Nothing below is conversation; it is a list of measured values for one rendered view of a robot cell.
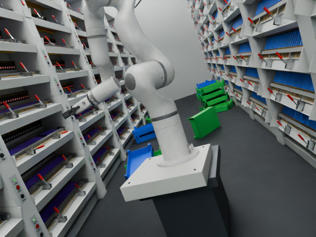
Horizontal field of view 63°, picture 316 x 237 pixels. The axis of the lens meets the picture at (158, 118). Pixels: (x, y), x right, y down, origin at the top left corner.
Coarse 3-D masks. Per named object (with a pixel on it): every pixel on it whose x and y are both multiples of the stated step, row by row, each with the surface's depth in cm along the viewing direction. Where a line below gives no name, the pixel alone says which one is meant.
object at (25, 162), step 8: (40, 128) 167; (48, 128) 173; (56, 128) 172; (64, 128) 170; (72, 128) 171; (24, 136) 150; (64, 136) 159; (72, 136) 170; (8, 144) 136; (48, 144) 143; (56, 144) 149; (40, 152) 132; (48, 152) 140; (16, 160) 121; (24, 160) 120; (32, 160) 125; (40, 160) 132; (24, 168) 119
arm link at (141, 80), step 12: (132, 72) 97; (144, 72) 97; (156, 72) 100; (132, 84) 98; (144, 84) 97; (156, 84) 101; (144, 96) 100; (156, 96) 100; (156, 108) 102; (168, 108) 103; (156, 120) 104
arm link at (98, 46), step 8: (88, 40) 122; (96, 40) 120; (104, 40) 123; (96, 48) 122; (104, 48) 123; (96, 56) 123; (104, 56) 124; (96, 64) 125; (104, 64) 126; (112, 64) 134; (104, 72) 136; (112, 72) 137; (104, 80) 138
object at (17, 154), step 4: (60, 128) 168; (56, 132) 160; (60, 132) 163; (48, 136) 151; (52, 136) 155; (40, 140) 143; (44, 140) 146; (32, 144) 136; (36, 144) 138; (24, 148) 130; (28, 148) 131; (32, 148) 135; (16, 152) 124; (20, 152) 125; (24, 152) 128; (16, 156) 122
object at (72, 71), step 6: (54, 66) 173; (60, 66) 189; (72, 66) 233; (78, 66) 233; (84, 66) 232; (60, 72) 189; (66, 72) 191; (72, 72) 200; (78, 72) 211; (84, 72) 224; (60, 78) 180; (66, 78) 189
